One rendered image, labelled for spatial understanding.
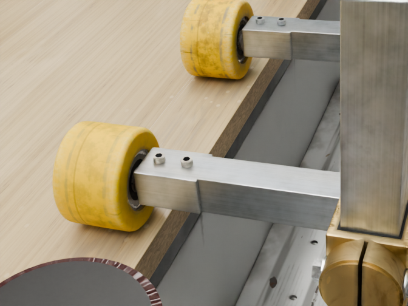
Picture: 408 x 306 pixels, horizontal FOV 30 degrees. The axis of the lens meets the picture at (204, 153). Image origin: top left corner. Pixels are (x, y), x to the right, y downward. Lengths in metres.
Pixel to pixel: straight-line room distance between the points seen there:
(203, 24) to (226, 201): 0.26
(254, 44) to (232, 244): 0.25
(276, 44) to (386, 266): 0.35
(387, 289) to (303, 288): 0.49
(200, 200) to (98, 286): 0.32
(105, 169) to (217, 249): 0.31
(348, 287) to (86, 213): 0.21
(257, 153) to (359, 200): 0.48
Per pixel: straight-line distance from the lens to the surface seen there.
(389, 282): 0.45
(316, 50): 0.74
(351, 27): 0.40
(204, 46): 0.75
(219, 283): 0.86
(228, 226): 0.86
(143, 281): 0.23
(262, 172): 0.54
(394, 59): 0.40
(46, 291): 0.24
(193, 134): 0.70
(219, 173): 0.54
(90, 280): 0.24
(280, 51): 0.75
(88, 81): 0.83
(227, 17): 0.75
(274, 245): 1.00
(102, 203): 0.56
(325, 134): 1.22
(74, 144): 0.57
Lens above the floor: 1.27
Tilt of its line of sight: 33 degrees down
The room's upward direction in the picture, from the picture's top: 7 degrees counter-clockwise
